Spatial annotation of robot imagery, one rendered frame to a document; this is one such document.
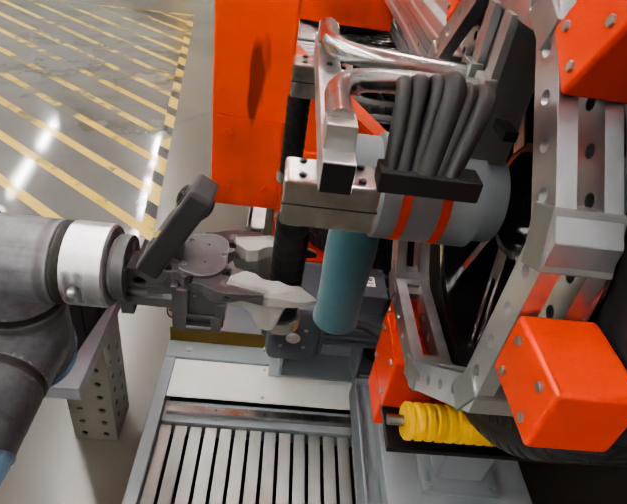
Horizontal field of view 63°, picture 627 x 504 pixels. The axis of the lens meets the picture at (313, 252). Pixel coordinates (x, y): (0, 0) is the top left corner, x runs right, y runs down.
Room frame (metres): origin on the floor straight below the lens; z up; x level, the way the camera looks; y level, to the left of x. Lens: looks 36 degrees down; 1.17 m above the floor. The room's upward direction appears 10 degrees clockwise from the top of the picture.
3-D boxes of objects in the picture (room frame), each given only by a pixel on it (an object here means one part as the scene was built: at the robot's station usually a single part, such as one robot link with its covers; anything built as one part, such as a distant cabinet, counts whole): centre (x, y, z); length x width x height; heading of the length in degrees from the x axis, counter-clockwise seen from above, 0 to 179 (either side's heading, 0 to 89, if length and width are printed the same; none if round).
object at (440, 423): (0.52, -0.30, 0.51); 0.29 x 0.06 x 0.06; 96
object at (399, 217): (0.62, -0.12, 0.85); 0.21 x 0.14 x 0.14; 96
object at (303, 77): (0.77, 0.03, 0.93); 0.09 x 0.05 x 0.05; 96
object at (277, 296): (0.39, 0.04, 0.81); 0.09 x 0.03 x 0.06; 78
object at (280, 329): (0.43, 0.02, 0.83); 0.04 x 0.04 x 0.16
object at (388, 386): (0.63, -0.23, 0.48); 0.16 x 0.12 x 0.17; 96
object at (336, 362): (0.93, -0.11, 0.26); 0.42 x 0.18 x 0.35; 96
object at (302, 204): (0.44, -0.01, 0.93); 0.09 x 0.05 x 0.05; 96
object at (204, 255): (0.42, 0.14, 0.80); 0.12 x 0.08 x 0.09; 96
